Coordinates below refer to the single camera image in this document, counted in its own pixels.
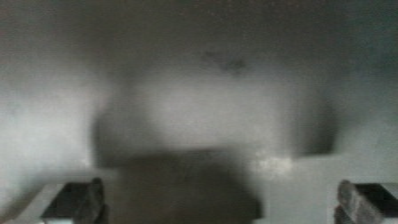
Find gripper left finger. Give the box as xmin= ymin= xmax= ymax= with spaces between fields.
xmin=40 ymin=178 xmax=108 ymax=224

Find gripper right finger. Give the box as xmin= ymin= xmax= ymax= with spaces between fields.
xmin=334 ymin=180 xmax=398 ymax=224

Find white front drawer tray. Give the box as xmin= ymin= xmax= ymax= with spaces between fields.
xmin=0 ymin=0 xmax=398 ymax=224

